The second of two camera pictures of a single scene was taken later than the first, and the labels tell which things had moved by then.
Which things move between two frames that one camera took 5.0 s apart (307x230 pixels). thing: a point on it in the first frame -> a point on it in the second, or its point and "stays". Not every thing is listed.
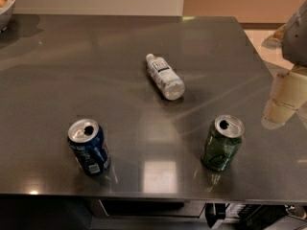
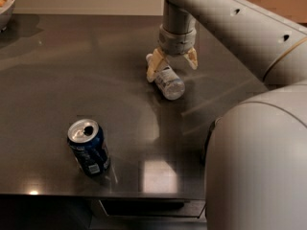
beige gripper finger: x=288 y=93 -> x=177 y=42
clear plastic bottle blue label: x=165 y=78 stays
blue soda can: x=88 y=141 stays
